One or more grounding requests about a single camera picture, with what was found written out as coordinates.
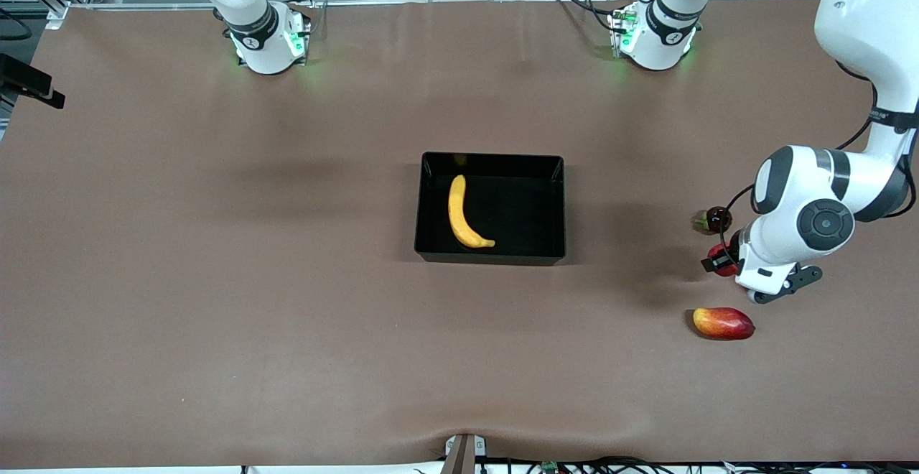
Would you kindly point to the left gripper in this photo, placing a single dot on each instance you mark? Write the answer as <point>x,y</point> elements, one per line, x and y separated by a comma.
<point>734,246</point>

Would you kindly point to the red round apple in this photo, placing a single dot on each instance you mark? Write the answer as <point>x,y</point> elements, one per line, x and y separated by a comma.
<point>720,251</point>

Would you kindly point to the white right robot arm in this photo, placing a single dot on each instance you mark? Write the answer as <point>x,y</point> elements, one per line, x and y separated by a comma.
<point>251,21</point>

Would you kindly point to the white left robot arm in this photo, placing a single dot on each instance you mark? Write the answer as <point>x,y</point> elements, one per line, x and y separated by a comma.
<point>861,29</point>

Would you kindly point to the black rectangular plastic box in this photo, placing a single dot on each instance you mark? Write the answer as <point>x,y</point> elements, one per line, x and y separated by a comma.
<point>517,215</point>

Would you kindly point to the dark purple mangosteen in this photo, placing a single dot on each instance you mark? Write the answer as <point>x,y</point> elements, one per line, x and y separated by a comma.
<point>714,220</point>

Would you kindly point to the red yellow mango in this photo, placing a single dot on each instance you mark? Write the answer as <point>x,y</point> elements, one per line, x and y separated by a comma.
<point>724,323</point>

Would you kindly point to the brown table mat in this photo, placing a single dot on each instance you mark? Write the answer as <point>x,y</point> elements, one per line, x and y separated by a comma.
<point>215,280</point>

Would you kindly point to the yellow banana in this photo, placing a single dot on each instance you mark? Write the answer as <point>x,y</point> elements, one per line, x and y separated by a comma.
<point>459,222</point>

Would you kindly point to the metal table edge bracket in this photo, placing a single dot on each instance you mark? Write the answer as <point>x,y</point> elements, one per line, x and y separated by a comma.
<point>463,456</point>

